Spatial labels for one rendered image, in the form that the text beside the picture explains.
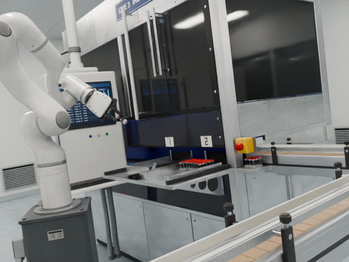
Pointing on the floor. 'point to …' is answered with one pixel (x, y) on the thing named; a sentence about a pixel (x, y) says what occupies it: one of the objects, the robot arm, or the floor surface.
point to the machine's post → (228, 106)
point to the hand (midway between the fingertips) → (116, 116)
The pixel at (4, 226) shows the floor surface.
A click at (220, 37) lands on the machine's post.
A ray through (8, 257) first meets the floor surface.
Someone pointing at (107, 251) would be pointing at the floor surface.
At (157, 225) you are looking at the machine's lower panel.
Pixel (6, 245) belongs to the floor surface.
